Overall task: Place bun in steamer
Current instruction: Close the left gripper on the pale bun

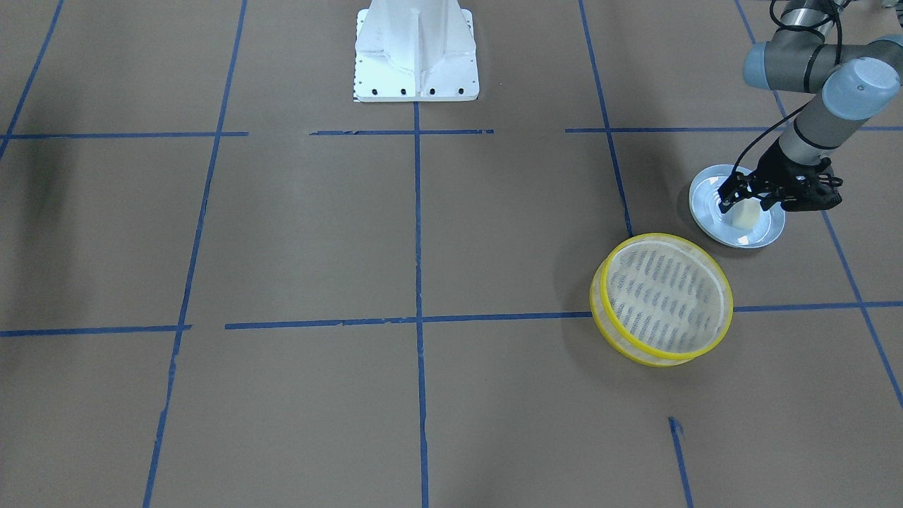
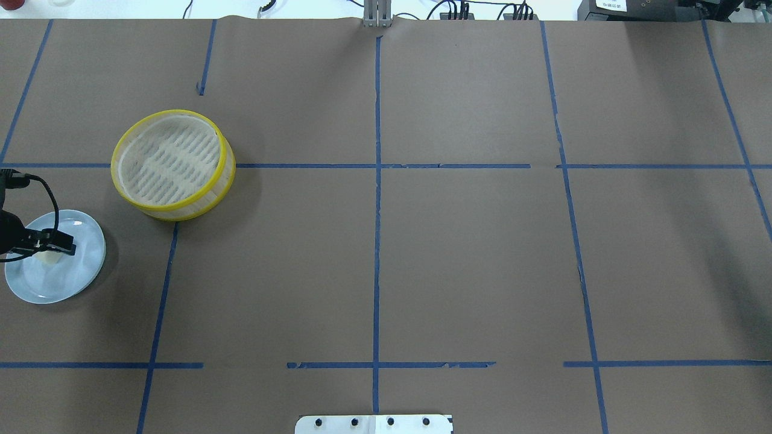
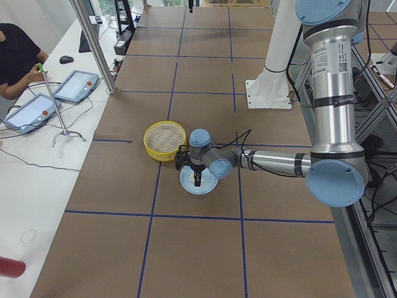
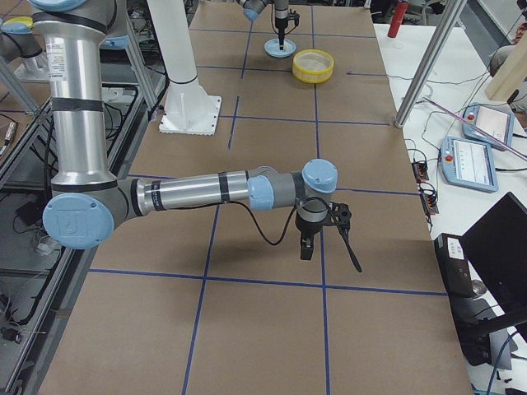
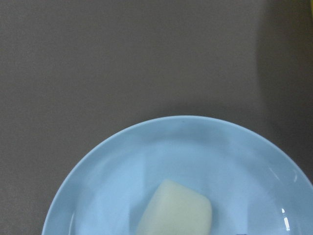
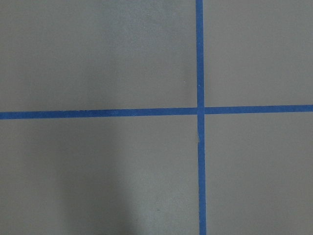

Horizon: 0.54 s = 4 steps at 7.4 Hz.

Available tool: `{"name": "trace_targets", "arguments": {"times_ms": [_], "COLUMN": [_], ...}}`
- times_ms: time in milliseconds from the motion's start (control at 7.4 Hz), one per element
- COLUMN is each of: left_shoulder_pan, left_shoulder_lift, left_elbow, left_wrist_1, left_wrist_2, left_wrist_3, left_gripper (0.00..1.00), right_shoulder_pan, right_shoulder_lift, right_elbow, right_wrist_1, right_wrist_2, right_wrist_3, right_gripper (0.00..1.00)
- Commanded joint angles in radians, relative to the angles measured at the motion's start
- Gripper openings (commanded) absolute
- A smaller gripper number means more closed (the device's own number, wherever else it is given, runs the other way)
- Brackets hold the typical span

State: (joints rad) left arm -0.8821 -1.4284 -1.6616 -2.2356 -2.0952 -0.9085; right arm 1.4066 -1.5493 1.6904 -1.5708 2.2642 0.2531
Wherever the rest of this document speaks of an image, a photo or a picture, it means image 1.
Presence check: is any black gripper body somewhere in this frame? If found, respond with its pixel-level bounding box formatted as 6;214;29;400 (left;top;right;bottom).
749;141;829;200

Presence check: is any white steamed bun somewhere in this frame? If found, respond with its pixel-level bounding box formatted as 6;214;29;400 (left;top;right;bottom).
725;199;762;231

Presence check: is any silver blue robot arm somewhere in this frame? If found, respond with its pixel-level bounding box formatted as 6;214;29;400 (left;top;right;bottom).
718;1;902;213

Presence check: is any yellow bamboo steamer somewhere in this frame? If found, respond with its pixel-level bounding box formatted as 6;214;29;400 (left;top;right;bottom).
589;234;734;368

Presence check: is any light blue plate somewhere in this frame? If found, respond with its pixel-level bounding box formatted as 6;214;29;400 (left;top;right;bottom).
688;164;787;250

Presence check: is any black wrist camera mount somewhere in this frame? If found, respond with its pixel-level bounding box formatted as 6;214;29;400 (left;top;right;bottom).
780;157;844;212

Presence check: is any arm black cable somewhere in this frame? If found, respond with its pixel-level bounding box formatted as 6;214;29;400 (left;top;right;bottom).
727;0;847;186

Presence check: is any white pedestal column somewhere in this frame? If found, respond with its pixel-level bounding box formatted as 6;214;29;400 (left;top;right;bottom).
353;1;480;103

